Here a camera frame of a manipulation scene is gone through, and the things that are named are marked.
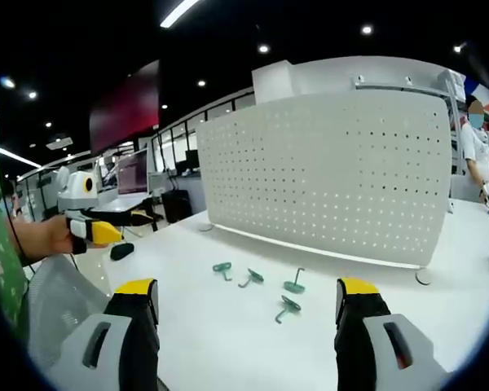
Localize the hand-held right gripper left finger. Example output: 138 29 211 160
47 278 161 391

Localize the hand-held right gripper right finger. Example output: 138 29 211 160
333 276 450 391

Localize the green hook assembly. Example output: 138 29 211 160
212 261 234 283
274 294 302 325
238 268 266 289
283 266 308 295

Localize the white perforated mounting plate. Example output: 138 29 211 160
195 88 452 287

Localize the person's left hand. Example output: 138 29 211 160
43 213 77 257

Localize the black computer mouse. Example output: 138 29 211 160
109 241 135 261

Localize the computer monitor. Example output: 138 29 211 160
117 147 151 196

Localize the black computer tower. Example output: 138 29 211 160
161 189 193 225

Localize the grey mesh office chair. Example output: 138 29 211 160
25 253 112 370

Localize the person's green patterned clothing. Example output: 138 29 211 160
0 106 30 341

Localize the long ceiling light strip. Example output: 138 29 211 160
159 0 205 29

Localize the dark red wall panel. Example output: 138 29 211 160
88 59 161 156

